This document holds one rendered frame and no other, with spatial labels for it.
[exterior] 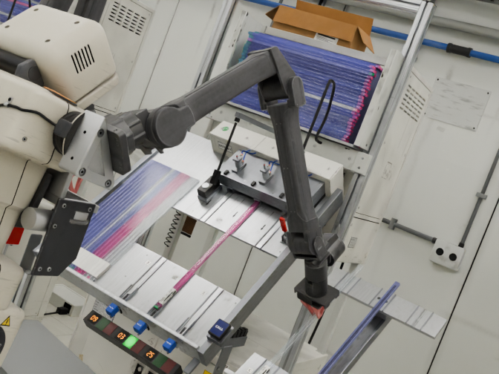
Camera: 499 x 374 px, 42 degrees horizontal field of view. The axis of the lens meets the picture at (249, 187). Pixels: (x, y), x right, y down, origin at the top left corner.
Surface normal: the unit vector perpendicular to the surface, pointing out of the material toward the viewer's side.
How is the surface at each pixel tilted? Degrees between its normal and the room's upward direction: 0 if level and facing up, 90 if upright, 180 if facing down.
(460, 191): 90
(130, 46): 90
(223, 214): 47
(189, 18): 90
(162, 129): 72
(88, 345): 90
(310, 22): 80
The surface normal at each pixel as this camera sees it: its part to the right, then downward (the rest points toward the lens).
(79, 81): 0.79, 0.33
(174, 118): 0.72, 0.00
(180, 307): -0.11, -0.73
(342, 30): -0.33, -0.34
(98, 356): -0.48, -0.13
